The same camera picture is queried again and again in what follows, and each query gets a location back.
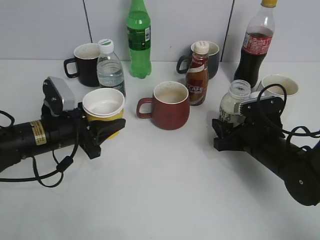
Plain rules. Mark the red ceramic mug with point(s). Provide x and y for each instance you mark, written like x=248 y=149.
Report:
x=169 y=106

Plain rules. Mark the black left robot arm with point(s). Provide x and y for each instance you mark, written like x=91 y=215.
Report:
x=21 y=141

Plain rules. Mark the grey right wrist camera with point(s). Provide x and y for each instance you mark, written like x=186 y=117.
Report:
x=268 y=104

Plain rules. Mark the yellow paper cup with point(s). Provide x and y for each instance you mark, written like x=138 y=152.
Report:
x=104 y=104

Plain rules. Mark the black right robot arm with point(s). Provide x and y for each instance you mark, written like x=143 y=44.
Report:
x=298 y=167

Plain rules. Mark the green soda bottle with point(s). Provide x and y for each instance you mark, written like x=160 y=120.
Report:
x=139 y=39

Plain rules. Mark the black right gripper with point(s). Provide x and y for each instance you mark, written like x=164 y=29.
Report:
x=251 y=135

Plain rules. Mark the black mug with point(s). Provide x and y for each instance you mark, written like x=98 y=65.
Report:
x=85 y=57

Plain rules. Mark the white milk bottle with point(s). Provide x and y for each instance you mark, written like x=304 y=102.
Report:
x=238 y=91

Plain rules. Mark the clear water bottle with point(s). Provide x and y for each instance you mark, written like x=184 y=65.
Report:
x=109 y=68

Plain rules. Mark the dark grey mug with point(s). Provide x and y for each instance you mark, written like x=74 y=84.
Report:
x=213 y=60

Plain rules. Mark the brown coffee drink bottle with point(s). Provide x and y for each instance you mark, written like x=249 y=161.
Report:
x=197 y=76

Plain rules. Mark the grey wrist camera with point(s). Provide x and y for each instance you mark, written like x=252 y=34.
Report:
x=268 y=104
x=58 y=97

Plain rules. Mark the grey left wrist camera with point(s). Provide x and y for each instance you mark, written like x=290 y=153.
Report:
x=58 y=97

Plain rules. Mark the cola bottle yellow cap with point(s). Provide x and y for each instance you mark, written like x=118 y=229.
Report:
x=256 y=43

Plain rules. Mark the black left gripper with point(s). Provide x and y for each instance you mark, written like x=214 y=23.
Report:
x=71 y=127

